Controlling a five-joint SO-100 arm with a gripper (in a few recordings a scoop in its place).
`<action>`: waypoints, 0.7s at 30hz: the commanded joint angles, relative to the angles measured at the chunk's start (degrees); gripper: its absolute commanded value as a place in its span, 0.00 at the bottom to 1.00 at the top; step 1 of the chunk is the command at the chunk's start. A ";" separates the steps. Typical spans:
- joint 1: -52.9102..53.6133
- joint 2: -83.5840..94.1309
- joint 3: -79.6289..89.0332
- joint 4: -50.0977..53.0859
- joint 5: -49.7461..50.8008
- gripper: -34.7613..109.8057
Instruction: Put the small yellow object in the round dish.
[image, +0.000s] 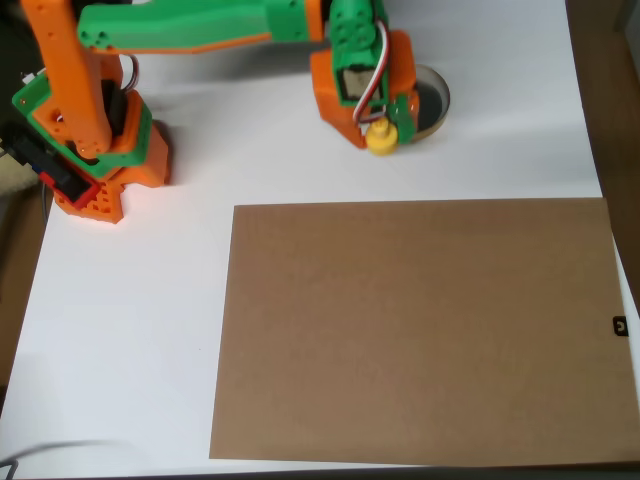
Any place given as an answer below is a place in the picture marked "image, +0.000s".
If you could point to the orange gripper black servo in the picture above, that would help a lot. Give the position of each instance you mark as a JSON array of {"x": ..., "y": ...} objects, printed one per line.
[{"x": 331, "y": 107}]

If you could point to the small yellow plastic piece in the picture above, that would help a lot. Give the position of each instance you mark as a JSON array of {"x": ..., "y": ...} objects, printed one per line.
[{"x": 381, "y": 140}]

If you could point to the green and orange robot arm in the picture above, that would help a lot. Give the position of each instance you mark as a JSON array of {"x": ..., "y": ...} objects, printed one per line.
[{"x": 200, "y": 27}]

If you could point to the round gold-rimmed dish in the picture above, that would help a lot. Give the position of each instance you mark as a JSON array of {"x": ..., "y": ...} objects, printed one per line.
[{"x": 435, "y": 107}]

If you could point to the white paper sheet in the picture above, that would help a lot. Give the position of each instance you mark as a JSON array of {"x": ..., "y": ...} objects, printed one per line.
[{"x": 280, "y": 165}]

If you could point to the brown cardboard sheet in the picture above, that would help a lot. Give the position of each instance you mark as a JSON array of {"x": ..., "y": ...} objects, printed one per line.
[{"x": 420, "y": 330}]

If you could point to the small black tag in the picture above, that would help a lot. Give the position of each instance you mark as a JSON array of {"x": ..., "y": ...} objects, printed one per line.
[{"x": 620, "y": 326}]

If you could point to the black red controller board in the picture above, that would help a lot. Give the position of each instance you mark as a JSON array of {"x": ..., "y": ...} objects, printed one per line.
[{"x": 55, "y": 172}]

